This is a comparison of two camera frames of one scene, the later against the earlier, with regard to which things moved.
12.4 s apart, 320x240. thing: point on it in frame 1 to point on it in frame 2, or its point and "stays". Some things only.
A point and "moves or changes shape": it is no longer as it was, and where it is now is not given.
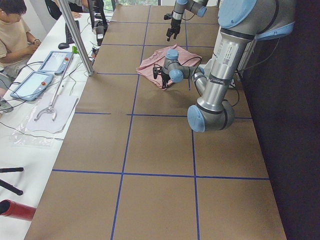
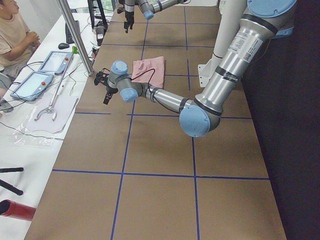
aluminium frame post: (76, 36) stays
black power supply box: (100, 33) stays
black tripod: (8, 186) stays
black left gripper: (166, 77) to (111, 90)
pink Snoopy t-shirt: (145, 68) moves or changes shape
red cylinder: (10, 208) stays
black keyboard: (69, 38) stays
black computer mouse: (63, 45) stays
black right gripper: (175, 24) to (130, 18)
